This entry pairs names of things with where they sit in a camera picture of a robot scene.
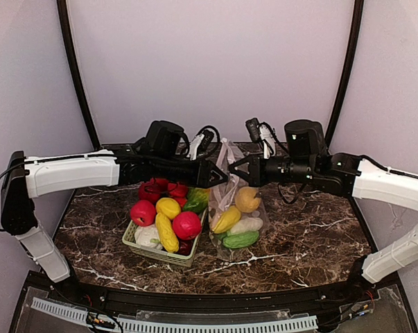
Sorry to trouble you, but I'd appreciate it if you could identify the clear dotted zip bag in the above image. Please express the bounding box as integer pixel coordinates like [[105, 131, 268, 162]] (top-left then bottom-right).
[[209, 138, 269, 262]]

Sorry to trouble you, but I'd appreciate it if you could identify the white slotted cable duct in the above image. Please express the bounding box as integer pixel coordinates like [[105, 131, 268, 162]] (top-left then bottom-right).
[[31, 297, 319, 333]]

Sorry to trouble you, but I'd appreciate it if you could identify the white toy bitter gourd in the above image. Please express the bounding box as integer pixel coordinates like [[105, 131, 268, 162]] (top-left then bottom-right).
[[229, 217, 263, 234]]

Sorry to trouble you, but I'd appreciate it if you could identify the yellow toy corn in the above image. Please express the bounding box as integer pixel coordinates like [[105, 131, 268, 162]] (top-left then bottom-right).
[[155, 212, 180, 253]]

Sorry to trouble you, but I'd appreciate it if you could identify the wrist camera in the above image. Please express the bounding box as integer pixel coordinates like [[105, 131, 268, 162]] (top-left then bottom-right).
[[186, 125, 221, 161], [245, 118, 276, 159]]

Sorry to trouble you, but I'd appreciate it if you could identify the tan toy potato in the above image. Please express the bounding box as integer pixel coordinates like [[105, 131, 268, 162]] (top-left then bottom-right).
[[234, 187, 261, 213]]

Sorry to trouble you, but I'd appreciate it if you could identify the dark red toy fruit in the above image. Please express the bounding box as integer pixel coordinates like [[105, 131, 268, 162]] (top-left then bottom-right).
[[177, 240, 193, 256]]

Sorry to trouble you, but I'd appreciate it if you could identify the red toy apple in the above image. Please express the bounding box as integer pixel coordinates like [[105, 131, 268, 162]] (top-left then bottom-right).
[[172, 212, 202, 240]]

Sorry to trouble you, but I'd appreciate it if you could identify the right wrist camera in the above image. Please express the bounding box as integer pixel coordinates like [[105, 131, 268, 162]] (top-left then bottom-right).
[[245, 118, 276, 159]]

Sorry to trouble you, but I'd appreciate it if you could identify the red toy tomato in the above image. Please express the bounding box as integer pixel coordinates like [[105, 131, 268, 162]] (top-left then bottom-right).
[[130, 200, 156, 227], [167, 182, 189, 198]]

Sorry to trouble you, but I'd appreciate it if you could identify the green toy bitter gourd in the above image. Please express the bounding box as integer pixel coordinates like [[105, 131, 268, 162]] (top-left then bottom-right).
[[223, 231, 259, 249]]

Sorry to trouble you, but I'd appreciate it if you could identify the white toy garlic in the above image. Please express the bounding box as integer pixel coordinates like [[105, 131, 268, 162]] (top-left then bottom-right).
[[134, 224, 163, 250]]

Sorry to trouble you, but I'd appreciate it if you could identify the yellow toy mango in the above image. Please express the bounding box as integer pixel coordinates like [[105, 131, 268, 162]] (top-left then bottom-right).
[[212, 206, 242, 234]]

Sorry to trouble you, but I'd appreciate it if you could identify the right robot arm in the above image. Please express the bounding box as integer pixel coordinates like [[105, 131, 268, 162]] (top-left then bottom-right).
[[229, 119, 418, 285]]

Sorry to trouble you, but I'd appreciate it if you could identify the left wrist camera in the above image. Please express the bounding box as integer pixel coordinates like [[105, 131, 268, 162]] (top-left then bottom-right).
[[186, 125, 221, 161]]

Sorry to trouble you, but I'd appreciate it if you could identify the pale green plastic basket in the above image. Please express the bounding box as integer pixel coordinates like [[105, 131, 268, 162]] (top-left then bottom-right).
[[122, 209, 207, 267]]

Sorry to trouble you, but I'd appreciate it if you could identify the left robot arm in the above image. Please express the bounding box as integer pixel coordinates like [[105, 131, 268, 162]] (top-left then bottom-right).
[[0, 121, 227, 283]]

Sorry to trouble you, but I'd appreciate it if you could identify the black front rail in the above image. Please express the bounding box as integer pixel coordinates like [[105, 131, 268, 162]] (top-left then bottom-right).
[[47, 282, 378, 315]]

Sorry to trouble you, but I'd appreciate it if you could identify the yellow toy lemon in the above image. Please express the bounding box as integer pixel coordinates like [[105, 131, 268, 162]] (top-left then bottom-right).
[[155, 197, 181, 220]]

